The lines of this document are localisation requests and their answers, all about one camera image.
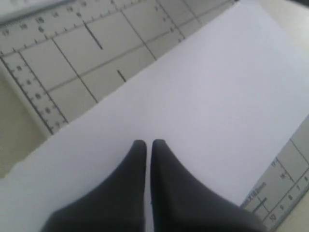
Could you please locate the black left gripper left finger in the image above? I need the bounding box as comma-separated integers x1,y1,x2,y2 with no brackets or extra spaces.
42,140,147,232

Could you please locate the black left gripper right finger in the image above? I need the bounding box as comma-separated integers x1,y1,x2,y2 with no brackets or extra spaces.
150,139,266,232

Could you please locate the white paper strip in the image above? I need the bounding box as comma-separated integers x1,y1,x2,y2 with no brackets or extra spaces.
0,0,309,232

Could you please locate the grey paper cutter base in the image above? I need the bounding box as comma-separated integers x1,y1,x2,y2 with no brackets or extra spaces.
0,0,309,232

